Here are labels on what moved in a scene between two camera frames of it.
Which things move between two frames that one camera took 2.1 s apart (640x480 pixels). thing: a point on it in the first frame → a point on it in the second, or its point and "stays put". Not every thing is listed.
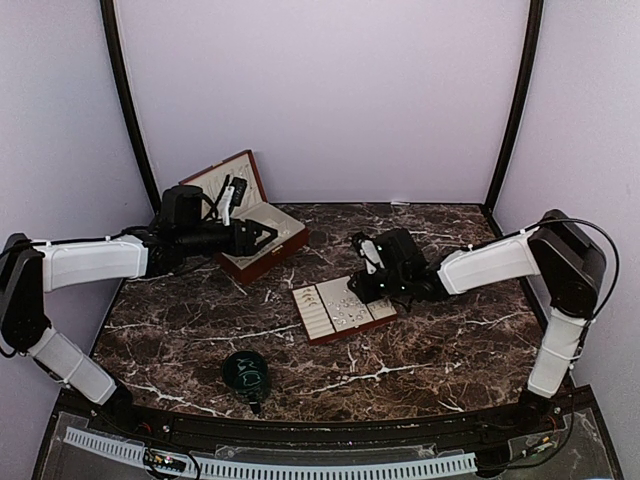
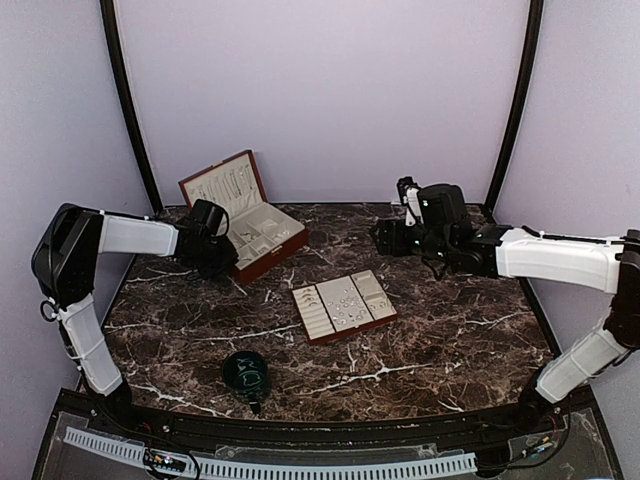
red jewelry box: x=250 y=202 stays put
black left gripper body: x=233 y=246 → x=213 y=259
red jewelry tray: x=331 y=309 stays put
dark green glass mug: x=247 y=374 stays put
